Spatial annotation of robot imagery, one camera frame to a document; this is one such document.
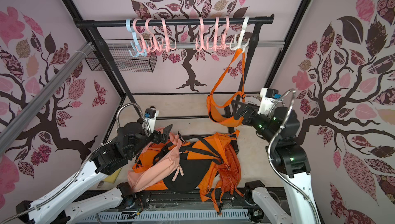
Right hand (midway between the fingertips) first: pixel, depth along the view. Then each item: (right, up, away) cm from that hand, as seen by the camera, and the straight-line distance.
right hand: (239, 102), depth 57 cm
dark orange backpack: (-2, -37, +20) cm, 42 cm away
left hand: (-32, -10, +10) cm, 35 cm away
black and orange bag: (-16, -31, +24) cm, 42 cm away
